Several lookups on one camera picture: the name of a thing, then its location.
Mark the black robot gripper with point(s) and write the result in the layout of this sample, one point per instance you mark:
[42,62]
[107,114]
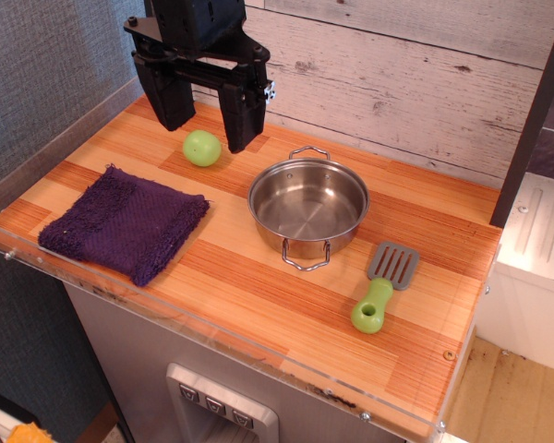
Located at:
[192,30]

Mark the green handled grey spatula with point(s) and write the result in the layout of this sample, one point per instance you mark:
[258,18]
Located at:
[391,269]

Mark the purple folded cloth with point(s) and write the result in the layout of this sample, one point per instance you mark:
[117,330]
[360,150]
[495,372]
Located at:
[125,223]

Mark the green toy apple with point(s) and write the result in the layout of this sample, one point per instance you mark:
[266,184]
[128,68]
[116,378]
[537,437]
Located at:
[202,148]

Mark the stainless steel pot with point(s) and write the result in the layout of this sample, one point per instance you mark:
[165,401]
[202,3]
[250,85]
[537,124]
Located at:
[308,207]

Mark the grey toy fridge front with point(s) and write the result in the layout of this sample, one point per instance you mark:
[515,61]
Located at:
[172,389]

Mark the white toy sink unit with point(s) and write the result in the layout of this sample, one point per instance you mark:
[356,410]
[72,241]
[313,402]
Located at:
[516,311]

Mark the dark right shelf post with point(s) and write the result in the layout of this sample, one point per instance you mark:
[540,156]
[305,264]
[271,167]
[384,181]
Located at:
[526,144]

